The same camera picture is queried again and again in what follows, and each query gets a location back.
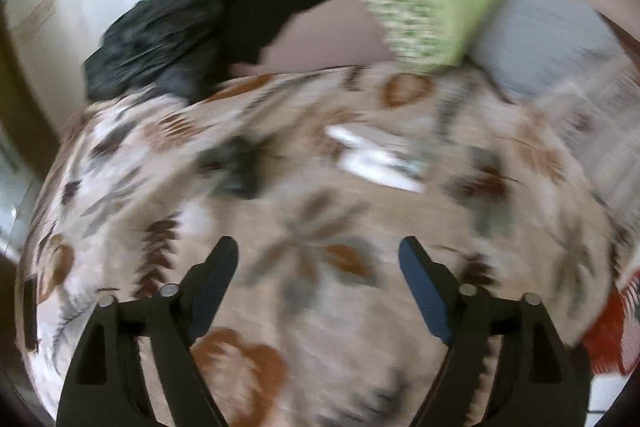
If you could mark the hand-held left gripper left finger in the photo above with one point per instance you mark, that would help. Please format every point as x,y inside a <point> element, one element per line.
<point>210,294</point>

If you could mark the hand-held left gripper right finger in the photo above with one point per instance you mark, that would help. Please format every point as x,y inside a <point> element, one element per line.
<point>425,292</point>

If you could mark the white tissue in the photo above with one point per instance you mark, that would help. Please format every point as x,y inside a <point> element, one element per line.
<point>390,169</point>

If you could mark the black plastic bag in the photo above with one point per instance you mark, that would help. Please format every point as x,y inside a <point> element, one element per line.
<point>235,167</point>

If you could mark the leaf printed beige blanket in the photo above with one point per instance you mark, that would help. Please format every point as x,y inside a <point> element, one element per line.
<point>310,227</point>

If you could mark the black smartphone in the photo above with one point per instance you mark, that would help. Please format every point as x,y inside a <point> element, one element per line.
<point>31,312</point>

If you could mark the red patterned object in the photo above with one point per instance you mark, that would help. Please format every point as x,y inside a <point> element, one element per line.
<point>612,337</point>

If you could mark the striped cloth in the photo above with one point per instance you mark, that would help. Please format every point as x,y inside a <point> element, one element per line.
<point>600,127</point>

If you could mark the black puffer jacket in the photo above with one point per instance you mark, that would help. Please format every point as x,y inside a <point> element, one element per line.
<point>150,47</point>

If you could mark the pink bedsheet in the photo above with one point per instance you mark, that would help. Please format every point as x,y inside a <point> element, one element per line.
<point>330,37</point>

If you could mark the grey pillow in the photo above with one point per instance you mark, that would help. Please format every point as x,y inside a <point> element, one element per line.
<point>545,32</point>

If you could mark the black cloth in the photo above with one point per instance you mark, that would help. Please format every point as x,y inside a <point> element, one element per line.
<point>280,12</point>

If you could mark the dark wooden door frame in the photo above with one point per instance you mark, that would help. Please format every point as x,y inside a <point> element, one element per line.
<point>20,107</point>

